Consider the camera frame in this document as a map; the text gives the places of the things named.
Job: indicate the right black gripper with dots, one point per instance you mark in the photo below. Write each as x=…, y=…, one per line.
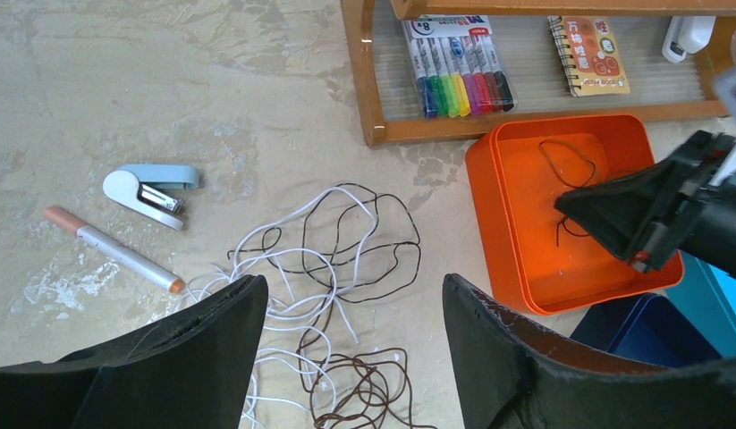
x=645, y=217

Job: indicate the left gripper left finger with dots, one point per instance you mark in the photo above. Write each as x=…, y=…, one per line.
x=191, y=369

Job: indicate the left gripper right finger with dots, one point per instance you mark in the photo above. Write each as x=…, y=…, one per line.
x=512, y=372

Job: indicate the dark blue plastic bin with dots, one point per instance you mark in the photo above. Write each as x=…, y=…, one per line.
x=647, y=328

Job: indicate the orange plastic bin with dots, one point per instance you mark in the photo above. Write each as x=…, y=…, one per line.
x=538, y=263

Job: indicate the light blue plastic bin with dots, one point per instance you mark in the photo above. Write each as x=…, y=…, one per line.
x=707, y=297

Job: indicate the orange spiral notebook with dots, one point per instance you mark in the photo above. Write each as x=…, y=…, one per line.
x=589, y=55

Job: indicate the light blue stapler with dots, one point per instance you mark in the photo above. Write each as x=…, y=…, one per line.
x=142, y=188

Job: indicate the white small device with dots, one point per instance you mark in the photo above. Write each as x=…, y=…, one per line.
x=687, y=35

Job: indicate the white orange marker pen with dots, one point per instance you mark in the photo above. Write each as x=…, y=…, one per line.
x=114, y=249

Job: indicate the coloured marker pen pack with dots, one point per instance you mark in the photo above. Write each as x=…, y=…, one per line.
x=457, y=71

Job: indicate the wooden shelf rack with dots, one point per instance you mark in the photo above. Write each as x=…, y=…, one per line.
x=660, y=91

